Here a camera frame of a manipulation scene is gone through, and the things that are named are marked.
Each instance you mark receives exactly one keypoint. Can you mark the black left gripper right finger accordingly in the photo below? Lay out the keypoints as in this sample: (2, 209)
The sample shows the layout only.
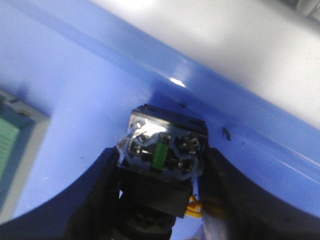
(236, 208)

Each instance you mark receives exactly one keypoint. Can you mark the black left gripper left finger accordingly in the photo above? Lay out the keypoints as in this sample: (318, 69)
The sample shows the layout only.
(85, 210)

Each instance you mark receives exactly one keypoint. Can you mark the red emergency stop button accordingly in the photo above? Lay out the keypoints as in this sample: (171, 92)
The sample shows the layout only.
(160, 157)

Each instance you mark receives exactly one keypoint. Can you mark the blue plastic tray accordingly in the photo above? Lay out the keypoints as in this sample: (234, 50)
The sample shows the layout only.
(87, 69)

